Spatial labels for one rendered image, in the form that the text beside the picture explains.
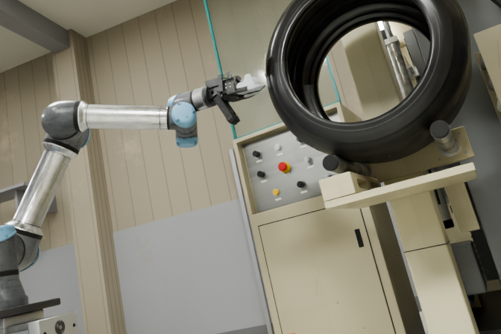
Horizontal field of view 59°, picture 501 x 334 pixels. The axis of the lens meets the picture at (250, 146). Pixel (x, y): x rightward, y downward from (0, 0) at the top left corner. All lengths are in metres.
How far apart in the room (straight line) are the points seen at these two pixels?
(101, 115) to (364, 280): 1.19
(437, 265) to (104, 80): 4.51
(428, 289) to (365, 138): 0.57
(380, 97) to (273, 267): 0.90
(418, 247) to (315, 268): 0.58
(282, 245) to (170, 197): 2.80
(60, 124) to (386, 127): 0.94
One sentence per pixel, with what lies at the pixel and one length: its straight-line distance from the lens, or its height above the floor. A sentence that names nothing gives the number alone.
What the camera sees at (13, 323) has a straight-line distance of 1.36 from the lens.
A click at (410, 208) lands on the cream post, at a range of 1.51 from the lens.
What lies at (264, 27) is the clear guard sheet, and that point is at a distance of 2.24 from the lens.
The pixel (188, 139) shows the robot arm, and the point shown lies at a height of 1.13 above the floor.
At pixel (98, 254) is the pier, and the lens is 4.80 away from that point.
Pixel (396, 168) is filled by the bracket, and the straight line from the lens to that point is 1.50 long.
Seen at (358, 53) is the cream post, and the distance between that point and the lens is 1.63.
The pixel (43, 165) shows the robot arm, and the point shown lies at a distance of 1.55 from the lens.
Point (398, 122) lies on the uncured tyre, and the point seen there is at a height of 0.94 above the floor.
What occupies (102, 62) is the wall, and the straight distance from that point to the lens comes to 5.51.
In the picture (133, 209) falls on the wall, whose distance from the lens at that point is 4.88.
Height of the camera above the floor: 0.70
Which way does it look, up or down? 14 degrees up
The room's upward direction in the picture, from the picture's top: 13 degrees counter-clockwise
